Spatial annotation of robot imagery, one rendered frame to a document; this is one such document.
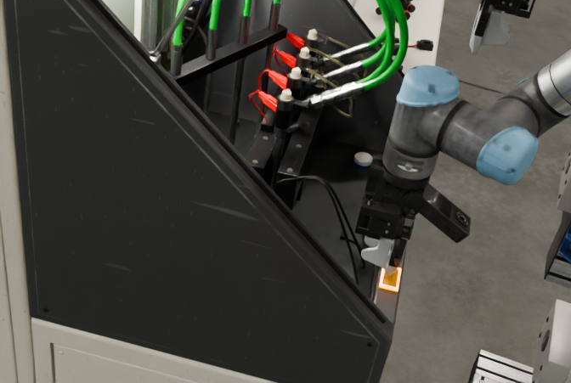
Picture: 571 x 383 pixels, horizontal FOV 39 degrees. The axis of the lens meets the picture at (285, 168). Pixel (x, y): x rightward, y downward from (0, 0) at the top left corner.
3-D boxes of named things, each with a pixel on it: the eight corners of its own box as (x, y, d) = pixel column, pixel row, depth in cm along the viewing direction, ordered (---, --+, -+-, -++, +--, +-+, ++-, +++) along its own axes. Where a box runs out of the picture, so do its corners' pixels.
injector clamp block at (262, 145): (286, 239, 152) (298, 176, 143) (235, 227, 153) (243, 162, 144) (319, 141, 179) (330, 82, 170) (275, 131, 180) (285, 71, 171)
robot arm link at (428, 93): (447, 99, 102) (392, 72, 106) (426, 168, 109) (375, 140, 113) (477, 80, 108) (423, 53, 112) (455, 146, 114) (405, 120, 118)
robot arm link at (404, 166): (442, 134, 116) (438, 166, 110) (434, 160, 119) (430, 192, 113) (390, 122, 117) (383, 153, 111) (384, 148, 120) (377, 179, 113)
